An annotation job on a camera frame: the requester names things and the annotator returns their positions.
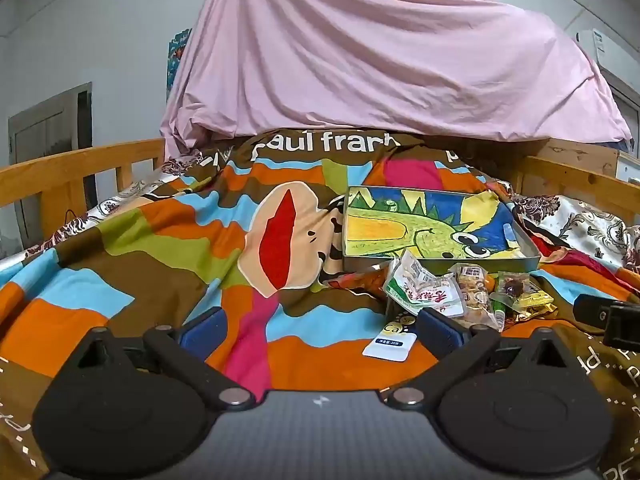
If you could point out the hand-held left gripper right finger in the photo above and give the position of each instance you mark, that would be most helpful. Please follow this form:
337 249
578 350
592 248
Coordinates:
441 335

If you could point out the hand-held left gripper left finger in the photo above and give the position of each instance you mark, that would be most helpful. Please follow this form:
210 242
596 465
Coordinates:
202 334

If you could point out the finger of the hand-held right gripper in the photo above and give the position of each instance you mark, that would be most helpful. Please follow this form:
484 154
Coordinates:
592 314
624 327

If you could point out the beige cracker packet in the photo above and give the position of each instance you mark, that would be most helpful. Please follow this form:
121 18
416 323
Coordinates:
425 292

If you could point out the blue white sachet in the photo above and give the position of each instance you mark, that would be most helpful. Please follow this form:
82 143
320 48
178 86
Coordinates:
390 345

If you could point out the clear biscuit packet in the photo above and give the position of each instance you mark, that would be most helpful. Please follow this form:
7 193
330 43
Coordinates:
475 290

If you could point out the gold yellow candy packet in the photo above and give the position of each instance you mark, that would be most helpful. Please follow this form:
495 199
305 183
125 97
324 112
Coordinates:
535 305

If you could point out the green stick packet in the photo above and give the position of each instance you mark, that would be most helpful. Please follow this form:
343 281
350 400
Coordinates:
499 311

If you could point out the clear dark jerky packet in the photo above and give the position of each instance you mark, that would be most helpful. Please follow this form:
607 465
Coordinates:
512 287

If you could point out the orange snack packet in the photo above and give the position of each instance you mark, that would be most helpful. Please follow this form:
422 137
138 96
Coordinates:
365 282

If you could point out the dinosaur print metal tray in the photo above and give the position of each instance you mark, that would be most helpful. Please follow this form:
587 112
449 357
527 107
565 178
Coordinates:
430 225

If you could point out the small orange ball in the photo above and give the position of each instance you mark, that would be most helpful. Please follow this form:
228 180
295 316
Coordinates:
491 287

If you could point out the colourful printed blanket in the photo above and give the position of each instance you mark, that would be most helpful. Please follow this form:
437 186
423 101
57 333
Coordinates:
150 270

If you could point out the wooden crate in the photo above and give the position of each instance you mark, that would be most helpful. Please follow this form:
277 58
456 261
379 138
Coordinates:
575 152

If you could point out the grey door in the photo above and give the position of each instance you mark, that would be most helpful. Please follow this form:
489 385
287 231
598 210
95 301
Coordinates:
45 130

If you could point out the white air conditioner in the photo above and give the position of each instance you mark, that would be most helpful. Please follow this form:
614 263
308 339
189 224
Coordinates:
605 45

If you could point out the pink bed sheet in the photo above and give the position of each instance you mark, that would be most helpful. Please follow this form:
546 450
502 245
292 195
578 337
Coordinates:
375 50

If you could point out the wooden bed frame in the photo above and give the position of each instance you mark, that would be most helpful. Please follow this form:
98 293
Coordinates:
75 170

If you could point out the teal wall poster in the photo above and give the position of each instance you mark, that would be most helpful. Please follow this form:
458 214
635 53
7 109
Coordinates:
177 55

